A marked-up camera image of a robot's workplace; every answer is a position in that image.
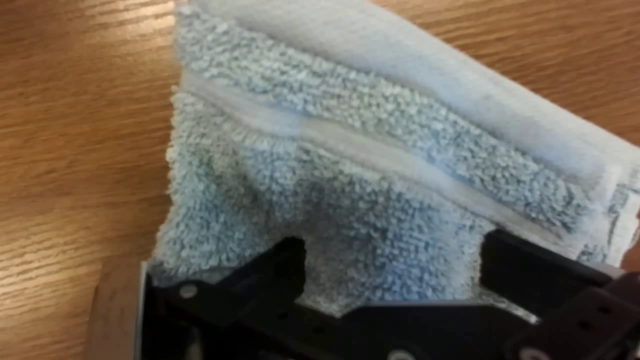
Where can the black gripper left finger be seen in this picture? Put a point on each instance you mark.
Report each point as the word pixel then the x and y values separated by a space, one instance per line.
pixel 281 281

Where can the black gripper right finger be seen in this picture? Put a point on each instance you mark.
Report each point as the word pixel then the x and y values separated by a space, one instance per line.
pixel 532 272

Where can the light blue towel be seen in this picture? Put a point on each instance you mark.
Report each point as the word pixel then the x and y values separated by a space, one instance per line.
pixel 373 173

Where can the grey metal mount bracket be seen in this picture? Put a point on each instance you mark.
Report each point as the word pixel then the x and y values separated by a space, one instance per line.
pixel 117 313

